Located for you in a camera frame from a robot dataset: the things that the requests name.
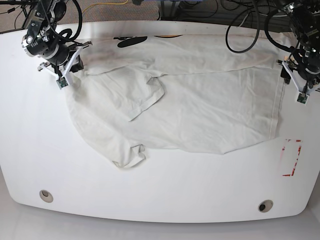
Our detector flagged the table cable grommet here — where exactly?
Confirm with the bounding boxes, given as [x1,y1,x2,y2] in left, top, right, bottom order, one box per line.
[39,190,54,203]
[258,199,274,213]

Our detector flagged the left table cable grommet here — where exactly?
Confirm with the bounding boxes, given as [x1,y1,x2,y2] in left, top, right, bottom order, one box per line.
[39,190,54,203]

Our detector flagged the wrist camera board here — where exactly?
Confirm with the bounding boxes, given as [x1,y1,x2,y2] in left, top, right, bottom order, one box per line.
[296,91,309,105]
[56,77,69,89]

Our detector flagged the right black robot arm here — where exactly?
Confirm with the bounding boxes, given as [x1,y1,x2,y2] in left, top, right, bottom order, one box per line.
[21,0,85,77]

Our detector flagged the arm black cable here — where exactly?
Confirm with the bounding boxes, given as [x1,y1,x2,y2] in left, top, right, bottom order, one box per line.
[37,0,86,48]
[225,0,296,54]

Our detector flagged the white T-shirt black print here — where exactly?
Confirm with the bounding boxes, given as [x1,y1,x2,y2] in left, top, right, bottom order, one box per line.
[64,34,284,168]

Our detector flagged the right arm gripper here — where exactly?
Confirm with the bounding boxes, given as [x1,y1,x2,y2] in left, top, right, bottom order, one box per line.
[37,41,92,78]

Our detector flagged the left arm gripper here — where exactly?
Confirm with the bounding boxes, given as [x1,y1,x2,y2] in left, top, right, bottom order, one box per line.
[276,54,320,96]

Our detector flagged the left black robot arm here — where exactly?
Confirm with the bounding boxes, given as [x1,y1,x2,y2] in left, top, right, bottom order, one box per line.
[274,0,320,95]

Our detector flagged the red tape rectangle marking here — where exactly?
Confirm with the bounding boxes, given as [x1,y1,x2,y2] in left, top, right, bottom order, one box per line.
[279,139,303,177]

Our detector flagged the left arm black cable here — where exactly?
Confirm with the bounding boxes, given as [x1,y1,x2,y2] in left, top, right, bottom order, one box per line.
[225,0,296,54]

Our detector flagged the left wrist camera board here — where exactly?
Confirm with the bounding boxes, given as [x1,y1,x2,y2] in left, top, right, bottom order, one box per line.
[296,91,309,105]

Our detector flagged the yellow cable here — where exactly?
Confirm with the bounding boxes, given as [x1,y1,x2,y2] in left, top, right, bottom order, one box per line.
[82,0,131,13]

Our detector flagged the black tripod legs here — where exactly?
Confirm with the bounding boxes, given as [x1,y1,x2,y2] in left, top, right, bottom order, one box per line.
[0,0,33,34]

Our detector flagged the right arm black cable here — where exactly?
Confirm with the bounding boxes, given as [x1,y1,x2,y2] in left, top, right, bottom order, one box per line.
[37,0,86,48]

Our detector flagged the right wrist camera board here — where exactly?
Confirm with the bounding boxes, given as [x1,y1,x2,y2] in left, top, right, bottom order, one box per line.
[56,77,69,89]

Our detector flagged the right table cable grommet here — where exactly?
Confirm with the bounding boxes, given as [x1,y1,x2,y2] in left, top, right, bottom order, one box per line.
[258,199,274,213]

